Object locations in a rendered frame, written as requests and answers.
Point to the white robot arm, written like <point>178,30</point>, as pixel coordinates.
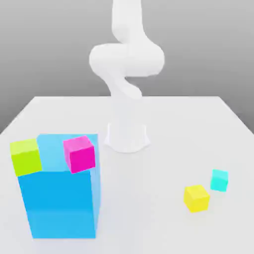
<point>127,59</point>

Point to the small lime green cube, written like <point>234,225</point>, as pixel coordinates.
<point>25,160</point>

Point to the small yellow cube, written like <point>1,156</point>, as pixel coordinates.
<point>196,199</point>

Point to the small cyan cube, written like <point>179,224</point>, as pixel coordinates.
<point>219,181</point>

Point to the small magenta cube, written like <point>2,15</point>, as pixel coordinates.
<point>81,158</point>

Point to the large blue box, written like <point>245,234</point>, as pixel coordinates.
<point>57,202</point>

